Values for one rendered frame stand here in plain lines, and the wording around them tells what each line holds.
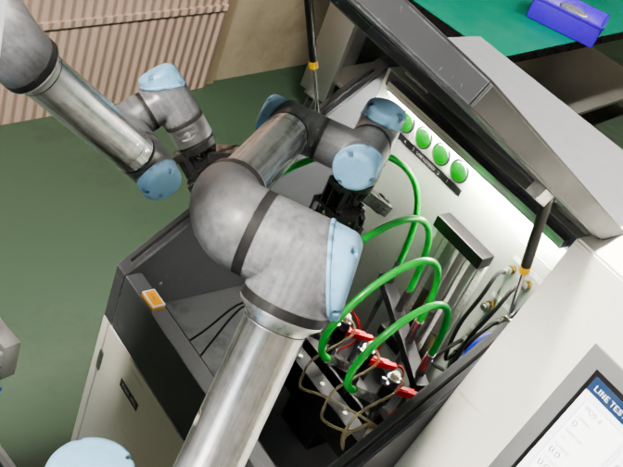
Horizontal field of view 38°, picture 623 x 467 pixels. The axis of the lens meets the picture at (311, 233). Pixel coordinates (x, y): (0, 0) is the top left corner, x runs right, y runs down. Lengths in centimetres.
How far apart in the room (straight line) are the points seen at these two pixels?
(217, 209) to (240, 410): 25
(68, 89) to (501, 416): 89
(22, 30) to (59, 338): 193
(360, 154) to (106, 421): 107
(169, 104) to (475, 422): 79
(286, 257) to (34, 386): 198
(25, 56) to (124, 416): 104
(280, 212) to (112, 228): 253
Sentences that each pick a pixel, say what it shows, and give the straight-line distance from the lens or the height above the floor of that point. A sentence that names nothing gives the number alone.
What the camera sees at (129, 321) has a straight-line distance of 200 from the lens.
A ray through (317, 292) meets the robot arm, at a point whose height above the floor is 158.
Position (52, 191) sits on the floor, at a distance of 372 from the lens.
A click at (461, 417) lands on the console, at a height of 118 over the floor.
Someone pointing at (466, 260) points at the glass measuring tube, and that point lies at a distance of 190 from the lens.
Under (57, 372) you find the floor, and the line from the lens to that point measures 303.
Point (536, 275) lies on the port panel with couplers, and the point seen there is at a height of 133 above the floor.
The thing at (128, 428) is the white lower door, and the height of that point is 62.
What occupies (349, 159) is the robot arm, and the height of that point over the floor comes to 154.
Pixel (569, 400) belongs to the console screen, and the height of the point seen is 135.
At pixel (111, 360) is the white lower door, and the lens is 212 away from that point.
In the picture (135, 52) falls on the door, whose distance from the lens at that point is 424.
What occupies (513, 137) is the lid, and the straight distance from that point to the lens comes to 110.
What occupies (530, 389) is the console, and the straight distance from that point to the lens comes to 157.
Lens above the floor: 226
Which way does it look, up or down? 35 degrees down
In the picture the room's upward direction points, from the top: 23 degrees clockwise
